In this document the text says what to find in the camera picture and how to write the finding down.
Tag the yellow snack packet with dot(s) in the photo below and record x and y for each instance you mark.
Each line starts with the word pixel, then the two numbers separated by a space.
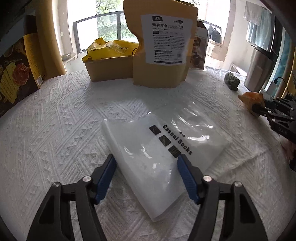
pixel 101 49

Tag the small brown cardboard tray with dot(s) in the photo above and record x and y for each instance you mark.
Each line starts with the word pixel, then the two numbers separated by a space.
pixel 110 68

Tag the dark snack box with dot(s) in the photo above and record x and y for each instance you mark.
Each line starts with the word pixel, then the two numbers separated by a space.
pixel 22 66

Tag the orange brown paper scrap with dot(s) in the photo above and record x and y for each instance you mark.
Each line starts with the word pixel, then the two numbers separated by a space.
pixel 250 99

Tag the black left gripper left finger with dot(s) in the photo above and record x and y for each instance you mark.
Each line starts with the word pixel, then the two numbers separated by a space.
pixel 53 218

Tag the person's hand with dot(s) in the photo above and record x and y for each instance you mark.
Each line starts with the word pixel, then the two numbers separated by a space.
pixel 288 148

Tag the yellow curtain left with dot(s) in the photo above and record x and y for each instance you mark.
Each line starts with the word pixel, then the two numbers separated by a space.
pixel 48 42

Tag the kraft paper pouch with label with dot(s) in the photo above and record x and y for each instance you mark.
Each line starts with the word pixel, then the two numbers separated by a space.
pixel 165 31

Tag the small grey figurine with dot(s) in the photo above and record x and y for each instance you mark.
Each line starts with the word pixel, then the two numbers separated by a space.
pixel 231 81

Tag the steel thermos cup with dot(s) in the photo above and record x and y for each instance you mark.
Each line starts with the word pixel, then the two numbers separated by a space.
pixel 261 68

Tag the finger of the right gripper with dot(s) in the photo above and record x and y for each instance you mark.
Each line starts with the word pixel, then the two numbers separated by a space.
pixel 278 109

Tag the small printed carton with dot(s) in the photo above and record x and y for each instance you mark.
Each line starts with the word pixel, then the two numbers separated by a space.
pixel 198 54

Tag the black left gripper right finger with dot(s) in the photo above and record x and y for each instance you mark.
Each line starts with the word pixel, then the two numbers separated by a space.
pixel 241 220

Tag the white textured tablecloth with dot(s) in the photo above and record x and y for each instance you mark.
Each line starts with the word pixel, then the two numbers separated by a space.
pixel 55 135

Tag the casual socks plastic bag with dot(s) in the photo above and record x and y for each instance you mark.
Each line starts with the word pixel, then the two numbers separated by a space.
pixel 146 150

